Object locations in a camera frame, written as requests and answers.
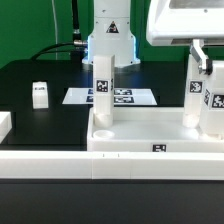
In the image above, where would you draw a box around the marker tag sheet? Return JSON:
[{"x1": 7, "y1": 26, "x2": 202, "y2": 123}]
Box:
[{"x1": 63, "y1": 88, "x2": 157, "y2": 106}]

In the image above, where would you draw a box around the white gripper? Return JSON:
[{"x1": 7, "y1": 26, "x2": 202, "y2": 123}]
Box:
[{"x1": 146, "y1": 0, "x2": 224, "y2": 75}]

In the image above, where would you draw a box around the white front rail barrier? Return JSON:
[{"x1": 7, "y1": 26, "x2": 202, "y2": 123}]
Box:
[{"x1": 0, "y1": 151, "x2": 224, "y2": 180}]

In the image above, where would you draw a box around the thin white cable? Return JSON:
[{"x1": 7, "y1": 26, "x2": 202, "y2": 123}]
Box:
[{"x1": 50, "y1": 0, "x2": 59, "y2": 61}]

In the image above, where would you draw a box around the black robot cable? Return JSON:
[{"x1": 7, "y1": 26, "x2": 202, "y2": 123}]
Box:
[{"x1": 30, "y1": 0, "x2": 88, "y2": 61}]

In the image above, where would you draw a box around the white desk top tray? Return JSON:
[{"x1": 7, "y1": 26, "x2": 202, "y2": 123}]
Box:
[{"x1": 87, "y1": 107, "x2": 224, "y2": 153}]

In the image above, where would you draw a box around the left white barrier block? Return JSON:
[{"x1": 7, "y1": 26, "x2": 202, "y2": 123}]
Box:
[{"x1": 0, "y1": 112, "x2": 12, "y2": 144}]

